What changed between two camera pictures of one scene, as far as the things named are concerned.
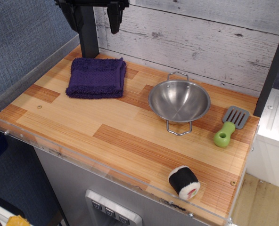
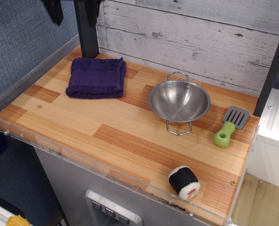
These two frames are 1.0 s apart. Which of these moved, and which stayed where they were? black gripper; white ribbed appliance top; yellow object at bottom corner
Moved: black gripper
Stayed: white ribbed appliance top; yellow object at bottom corner
